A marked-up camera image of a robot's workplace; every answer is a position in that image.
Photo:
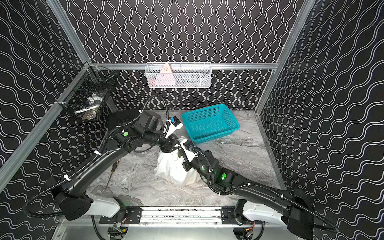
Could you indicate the yellow black screwdriver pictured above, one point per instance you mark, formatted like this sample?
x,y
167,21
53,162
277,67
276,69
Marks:
x,y
114,168

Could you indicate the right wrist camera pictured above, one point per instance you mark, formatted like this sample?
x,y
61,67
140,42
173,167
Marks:
x,y
187,153

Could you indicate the black wire basket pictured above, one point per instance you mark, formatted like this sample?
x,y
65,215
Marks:
x,y
98,80

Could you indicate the black tool case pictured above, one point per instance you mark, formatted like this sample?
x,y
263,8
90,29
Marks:
x,y
122,117

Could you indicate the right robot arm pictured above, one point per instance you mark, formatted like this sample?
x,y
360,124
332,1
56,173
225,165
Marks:
x,y
294,206

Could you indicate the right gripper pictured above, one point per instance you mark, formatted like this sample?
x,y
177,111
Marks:
x,y
187,164

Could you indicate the pink triangle card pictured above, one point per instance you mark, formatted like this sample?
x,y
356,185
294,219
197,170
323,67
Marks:
x,y
166,77

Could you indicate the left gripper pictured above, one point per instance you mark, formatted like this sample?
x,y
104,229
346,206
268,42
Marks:
x,y
169,143

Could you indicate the items in wire basket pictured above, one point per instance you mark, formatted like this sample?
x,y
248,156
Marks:
x,y
89,112

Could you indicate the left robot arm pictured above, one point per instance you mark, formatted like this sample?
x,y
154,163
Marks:
x,y
128,130

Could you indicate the teal plastic basket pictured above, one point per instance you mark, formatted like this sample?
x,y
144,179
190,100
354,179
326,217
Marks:
x,y
210,123

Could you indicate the white plastic bag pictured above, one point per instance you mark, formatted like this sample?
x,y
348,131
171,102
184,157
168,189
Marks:
x,y
170,167

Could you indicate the clear wall basket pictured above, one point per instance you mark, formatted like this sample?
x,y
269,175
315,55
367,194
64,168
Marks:
x,y
188,75

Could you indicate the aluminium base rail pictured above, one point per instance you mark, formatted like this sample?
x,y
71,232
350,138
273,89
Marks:
x,y
243,214

